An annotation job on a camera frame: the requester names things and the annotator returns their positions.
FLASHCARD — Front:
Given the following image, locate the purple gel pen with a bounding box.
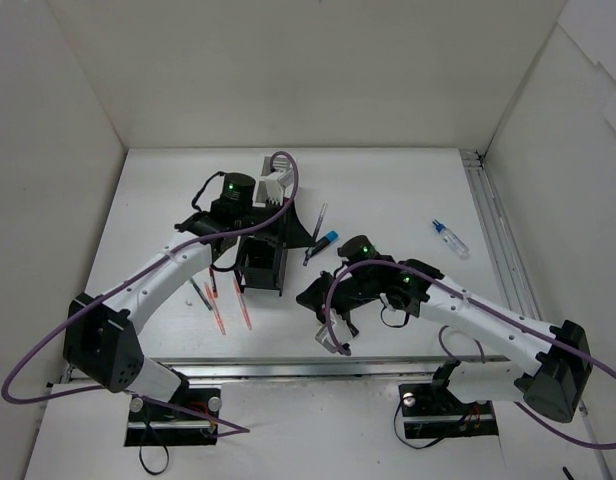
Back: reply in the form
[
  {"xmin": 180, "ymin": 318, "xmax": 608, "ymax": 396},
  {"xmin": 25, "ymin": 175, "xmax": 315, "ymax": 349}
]
[{"xmin": 302, "ymin": 203, "xmax": 328, "ymax": 267}]

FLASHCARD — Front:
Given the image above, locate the green gel pen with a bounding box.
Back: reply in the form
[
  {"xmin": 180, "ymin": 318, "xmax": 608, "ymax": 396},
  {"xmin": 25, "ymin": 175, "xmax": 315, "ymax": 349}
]
[{"xmin": 189, "ymin": 278, "xmax": 213, "ymax": 312}]

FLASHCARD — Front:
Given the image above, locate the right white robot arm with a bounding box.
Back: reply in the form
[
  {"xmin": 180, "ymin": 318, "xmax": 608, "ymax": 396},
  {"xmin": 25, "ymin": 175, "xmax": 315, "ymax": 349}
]
[{"xmin": 296, "ymin": 235, "xmax": 592, "ymax": 424}]

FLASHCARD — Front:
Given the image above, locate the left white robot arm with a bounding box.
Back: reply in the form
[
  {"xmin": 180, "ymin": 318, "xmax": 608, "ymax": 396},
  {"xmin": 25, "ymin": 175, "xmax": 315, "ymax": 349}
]
[{"xmin": 63, "ymin": 168, "xmax": 312, "ymax": 420}]

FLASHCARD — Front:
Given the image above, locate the black two-slot container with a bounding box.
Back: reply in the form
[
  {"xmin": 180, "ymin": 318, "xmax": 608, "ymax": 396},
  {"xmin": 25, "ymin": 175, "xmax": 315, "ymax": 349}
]
[{"xmin": 235, "ymin": 237, "xmax": 288, "ymax": 296}]

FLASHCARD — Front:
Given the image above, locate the blue cap highlighter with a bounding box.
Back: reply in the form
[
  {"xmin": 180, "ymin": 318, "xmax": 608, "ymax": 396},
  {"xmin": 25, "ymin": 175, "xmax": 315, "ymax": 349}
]
[{"xmin": 312, "ymin": 230, "xmax": 339, "ymax": 255}]

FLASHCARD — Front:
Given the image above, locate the white two-slot container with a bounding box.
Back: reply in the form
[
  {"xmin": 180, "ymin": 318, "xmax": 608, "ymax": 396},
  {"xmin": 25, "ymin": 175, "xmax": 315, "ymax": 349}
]
[{"xmin": 254, "ymin": 156, "xmax": 295, "ymax": 206}]

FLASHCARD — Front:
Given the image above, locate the clear blue-tip glue bottle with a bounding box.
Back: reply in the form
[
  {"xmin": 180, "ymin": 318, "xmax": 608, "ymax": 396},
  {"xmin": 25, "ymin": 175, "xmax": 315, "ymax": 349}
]
[{"xmin": 432, "ymin": 219, "xmax": 470, "ymax": 260}]

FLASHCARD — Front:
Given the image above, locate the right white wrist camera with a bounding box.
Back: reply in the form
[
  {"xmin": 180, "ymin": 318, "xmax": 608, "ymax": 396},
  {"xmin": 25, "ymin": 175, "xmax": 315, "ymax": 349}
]
[{"xmin": 315, "ymin": 323, "xmax": 353, "ymax": 354}]

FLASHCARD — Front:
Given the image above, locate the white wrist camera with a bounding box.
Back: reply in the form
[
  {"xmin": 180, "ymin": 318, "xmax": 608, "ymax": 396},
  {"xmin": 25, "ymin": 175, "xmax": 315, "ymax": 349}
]
[
  {"xmin": 255, "ymin": 170, "xmax": 294, "ymax": 206},
  {"xmin": 315, "ymin": 323, "xmax": 353, "ymax": 354}
]

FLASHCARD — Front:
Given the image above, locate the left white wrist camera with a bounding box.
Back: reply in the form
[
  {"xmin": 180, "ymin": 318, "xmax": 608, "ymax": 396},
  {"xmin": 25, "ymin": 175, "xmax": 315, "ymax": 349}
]
[{"xmin": 255, "ymin": 170, "xmax": 294, "ymax": 206}]

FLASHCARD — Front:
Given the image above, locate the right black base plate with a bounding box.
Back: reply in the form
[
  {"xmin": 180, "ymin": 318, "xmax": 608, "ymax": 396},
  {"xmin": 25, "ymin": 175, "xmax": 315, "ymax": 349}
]
[{"xmin": 394, "ymin": 383, "xmax": 499, "ymax": 449}]

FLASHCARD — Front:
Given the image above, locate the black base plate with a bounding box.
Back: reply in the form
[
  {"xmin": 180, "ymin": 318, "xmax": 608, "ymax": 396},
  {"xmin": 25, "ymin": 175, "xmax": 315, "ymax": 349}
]
[
  {"xmin": 394, "ymin": 383, "xmax": 499, "ymax": 449},
  {"xmin": 124, "ymin": 387, "xmax": 221, "ymax": 447}
]

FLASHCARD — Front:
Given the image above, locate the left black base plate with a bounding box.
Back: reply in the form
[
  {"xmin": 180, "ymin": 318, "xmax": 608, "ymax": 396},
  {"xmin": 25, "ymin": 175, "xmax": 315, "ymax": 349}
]
[{"xmin": 124, "ymin": 387, "xmax": 221, "ymax": 447}]

